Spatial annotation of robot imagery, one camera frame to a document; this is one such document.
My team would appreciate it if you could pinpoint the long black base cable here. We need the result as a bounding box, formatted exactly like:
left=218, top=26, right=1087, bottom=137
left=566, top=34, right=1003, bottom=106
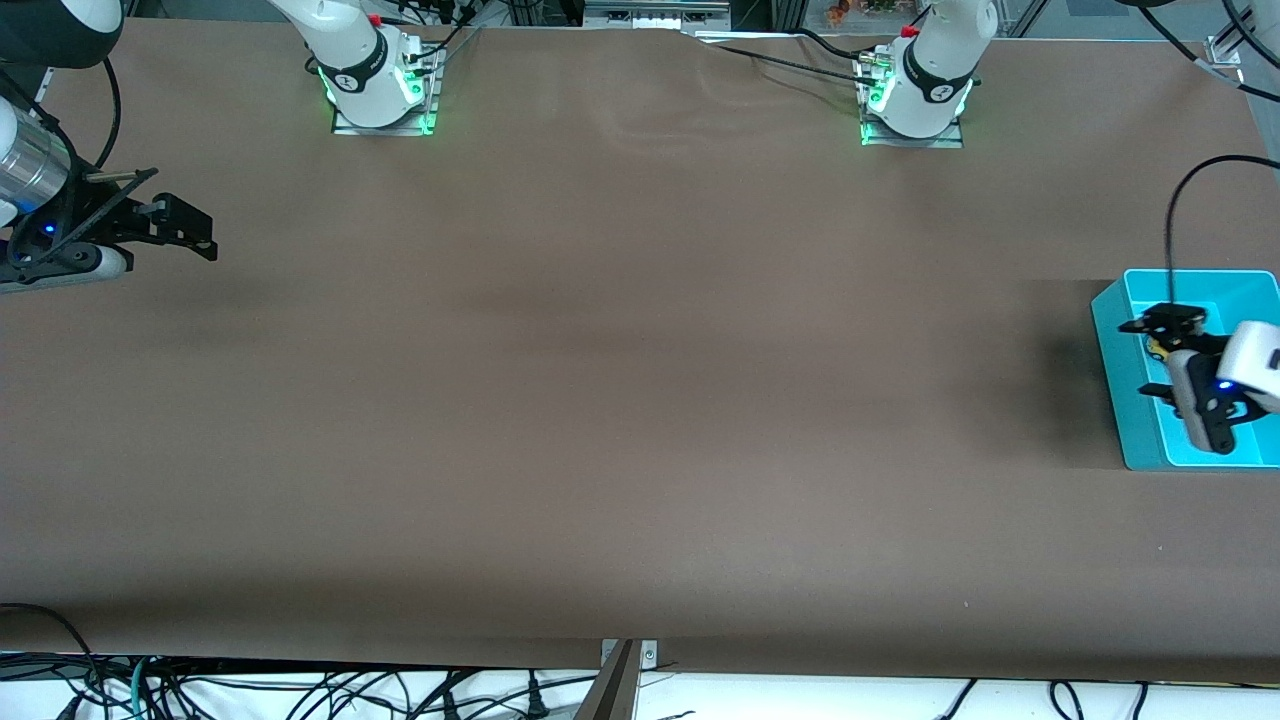
left=700, top=40, right=881, bottom=89

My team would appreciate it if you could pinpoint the teal plastic bin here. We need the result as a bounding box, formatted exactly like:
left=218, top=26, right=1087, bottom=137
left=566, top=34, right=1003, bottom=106
left=1090, top=268, right=1280, bottom=472

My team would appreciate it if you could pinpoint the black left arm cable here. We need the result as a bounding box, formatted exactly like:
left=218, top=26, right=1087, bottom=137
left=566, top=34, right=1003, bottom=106
left=1140, top=0, right=1280, bottom=309

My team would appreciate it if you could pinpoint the short black base cable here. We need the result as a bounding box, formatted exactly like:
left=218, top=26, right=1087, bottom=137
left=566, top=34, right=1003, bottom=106
left=795, top=28, right=876, bottom=63

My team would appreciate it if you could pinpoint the black floor cable tangle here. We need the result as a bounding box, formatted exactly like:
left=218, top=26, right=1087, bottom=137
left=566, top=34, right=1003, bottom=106
left=0, top=652, right=601, bottom=720

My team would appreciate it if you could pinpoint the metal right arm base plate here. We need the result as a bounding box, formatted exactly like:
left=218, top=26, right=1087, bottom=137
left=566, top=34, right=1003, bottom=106
left=330, top=45, right=442, bottom=137

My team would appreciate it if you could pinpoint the grey diagonal metal bar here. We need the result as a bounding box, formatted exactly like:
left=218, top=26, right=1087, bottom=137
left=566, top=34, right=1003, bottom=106
left=574, top=640, right=643, bottom=720

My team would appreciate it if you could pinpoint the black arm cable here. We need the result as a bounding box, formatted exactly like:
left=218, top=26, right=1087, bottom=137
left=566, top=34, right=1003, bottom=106
left=0, top=55, right=161, bottom=263
left=1140, top=0, right=1280, bottom=309

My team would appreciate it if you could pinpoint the black looped floor cable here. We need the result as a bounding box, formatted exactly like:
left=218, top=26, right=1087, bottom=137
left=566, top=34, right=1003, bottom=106
left=0, top=602, right=106, bottom=720

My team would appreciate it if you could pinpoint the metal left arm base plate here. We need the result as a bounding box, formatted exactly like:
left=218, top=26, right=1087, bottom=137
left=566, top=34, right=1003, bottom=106
left=858, top=50, right=966, bottom=149

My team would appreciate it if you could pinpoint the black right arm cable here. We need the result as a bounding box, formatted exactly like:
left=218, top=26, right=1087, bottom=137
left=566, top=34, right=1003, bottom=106
left=0, top=55, right=161, bottom=263

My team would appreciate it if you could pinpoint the grey background device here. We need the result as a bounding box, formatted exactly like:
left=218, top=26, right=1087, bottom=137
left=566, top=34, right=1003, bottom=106
left=583, top=0, right=733, bottom=32

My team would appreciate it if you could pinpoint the black cable at right base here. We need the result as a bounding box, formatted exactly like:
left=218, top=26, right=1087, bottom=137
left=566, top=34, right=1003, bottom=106
left=395, top=0, right=483, bottom=63

